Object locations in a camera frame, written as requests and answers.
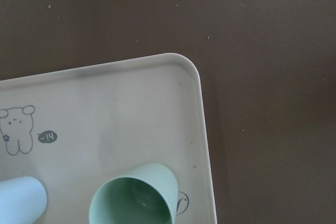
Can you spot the cream rabbit tray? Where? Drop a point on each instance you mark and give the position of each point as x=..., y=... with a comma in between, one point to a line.
x=94, y=123

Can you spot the light blue cup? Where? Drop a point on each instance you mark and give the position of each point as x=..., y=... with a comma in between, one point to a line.
x=23, y=200

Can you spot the green cup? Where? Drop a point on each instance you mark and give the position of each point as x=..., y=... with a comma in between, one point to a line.
x=145, y=194

